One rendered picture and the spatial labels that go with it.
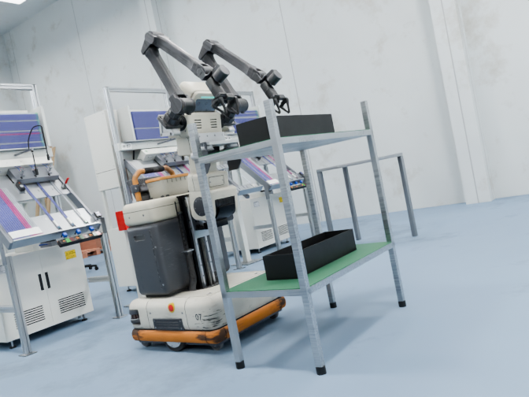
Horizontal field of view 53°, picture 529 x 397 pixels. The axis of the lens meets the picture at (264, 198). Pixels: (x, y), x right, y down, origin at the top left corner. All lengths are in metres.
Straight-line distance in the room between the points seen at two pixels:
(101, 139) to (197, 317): 2.85
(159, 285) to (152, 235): 0.28
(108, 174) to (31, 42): 8.43
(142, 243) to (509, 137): 5.27
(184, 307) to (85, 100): 9.32
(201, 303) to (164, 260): 0.36
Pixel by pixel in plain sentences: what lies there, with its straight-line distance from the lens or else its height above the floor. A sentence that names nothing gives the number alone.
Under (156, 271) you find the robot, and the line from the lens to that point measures 2.91.
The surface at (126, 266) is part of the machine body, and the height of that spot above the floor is 0.25.
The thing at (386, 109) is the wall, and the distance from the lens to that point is 7.63.
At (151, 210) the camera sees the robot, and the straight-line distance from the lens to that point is 2.86.
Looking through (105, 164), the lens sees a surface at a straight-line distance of 5.19.
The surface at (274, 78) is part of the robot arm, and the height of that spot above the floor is 1.31.
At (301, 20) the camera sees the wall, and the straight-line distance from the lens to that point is 8.34.
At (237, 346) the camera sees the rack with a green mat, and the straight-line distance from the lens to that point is 2.41.
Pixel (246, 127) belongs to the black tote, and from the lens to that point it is 2.33.
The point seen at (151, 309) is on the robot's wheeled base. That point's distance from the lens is 2.96.
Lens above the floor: 0.80
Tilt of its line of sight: 2 degrees down
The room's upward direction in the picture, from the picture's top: 11 degrees counter-clockwise
